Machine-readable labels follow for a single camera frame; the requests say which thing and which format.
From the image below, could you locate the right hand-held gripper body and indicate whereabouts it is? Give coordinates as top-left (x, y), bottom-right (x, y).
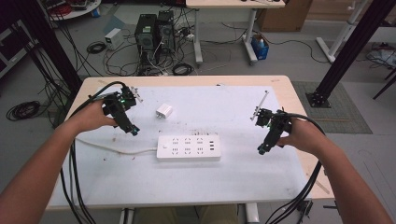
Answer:
top-left (250, 91), bottom-right (293, 138)

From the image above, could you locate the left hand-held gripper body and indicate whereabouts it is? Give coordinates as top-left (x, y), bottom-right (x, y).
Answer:
top-left (102, 85), bottom-right (144, 125)

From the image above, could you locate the white charger plug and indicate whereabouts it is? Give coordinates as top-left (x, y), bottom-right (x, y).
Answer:
top-left (155, 103), bottom-right (174, 119)

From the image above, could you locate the white power strip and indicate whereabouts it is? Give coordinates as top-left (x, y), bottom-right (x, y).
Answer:
top-left (156, 133), bottom-right (222, 162)

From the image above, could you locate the person's right hand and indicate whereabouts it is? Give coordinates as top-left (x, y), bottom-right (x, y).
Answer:
top-left (276, 119), bottom-right (325, 155)

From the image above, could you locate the person's left hand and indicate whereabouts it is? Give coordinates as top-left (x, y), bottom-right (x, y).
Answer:
top-left (66, 100), bottom-right (118, 135)

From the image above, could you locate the grey floor mat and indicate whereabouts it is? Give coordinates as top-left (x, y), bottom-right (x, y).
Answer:
top-left (291, 80), bottom-right (374, 135)

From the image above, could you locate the small white box device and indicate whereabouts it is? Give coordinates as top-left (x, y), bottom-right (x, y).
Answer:
top-left (104, 27), bottom-right (125, 50)

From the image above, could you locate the white table leg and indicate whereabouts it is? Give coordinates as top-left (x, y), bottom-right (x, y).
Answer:
top-left (119, 207), bottom-right (135, 224)
top-left (245, 203), bottom-right (261, 224)

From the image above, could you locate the black computer tower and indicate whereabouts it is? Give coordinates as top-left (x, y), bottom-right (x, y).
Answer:
top-left (134, 13), bottom-right (159, 68)
top-left (156, 9), bottom-right (177, 54)

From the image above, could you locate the blue box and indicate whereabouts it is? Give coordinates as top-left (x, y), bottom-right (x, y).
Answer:
top-left (250, 34), bottom-right (270, 61)

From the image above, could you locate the white table mat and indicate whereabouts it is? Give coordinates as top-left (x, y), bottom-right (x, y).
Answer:
top-left (49, 85), bottom-right (313, 209)

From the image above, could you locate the round white table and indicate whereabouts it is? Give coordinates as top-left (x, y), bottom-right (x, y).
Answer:
top-left (40, 0), bottom-right (103, 21)

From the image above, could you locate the cardboard box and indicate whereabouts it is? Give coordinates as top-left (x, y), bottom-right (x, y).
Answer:
top-left (256, 0), bottom-right (314, 33)

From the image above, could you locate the white metal stand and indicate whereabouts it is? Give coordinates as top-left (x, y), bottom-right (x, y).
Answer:
top-left (315, 0), bottom-right (375, 64)

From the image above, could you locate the wooden desk with white legs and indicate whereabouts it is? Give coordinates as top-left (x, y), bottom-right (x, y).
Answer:
top-left (185, 0), bottom-right (287, 65)

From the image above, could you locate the white power strip cable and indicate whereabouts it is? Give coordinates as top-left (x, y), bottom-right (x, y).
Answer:
top-left (75, 137), bottom-right (159, 156)

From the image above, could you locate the thick black cable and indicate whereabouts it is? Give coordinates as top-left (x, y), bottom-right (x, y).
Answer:
top-left (59, 80), bottom-right (129, 224)
top-left (264, 112), bottom-right (327, 224)

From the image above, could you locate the coiled black cable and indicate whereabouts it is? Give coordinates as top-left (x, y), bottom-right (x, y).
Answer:
top-left (6, 100), bottom-right (42, 122)
top-left (86, 40), bottom-right (107, 55)
top-left (172, 63), bottom-right (194, 77)

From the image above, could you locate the black metal frame post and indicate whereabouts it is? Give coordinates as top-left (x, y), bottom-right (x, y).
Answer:
top-left (305, 0), bottom-right (396, 109)
top-left (12, 0), bottom-right (84, 94)

